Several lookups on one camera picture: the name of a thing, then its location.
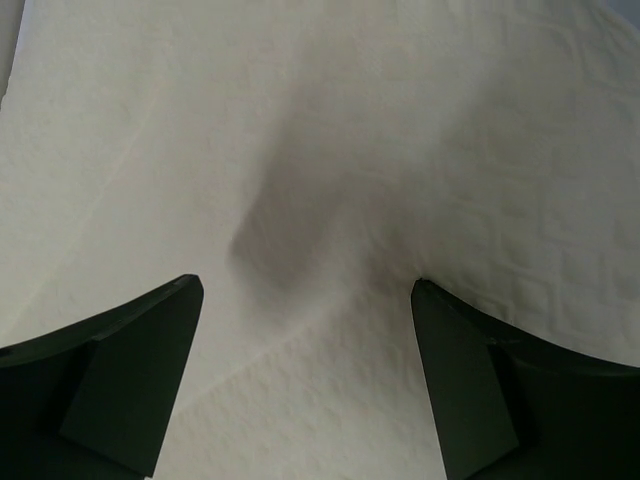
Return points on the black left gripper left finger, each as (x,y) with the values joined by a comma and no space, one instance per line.
(93,400)

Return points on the cream quilted pillow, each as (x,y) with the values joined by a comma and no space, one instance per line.
(309,160)

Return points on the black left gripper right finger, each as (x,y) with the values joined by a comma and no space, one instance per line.
(510,405)

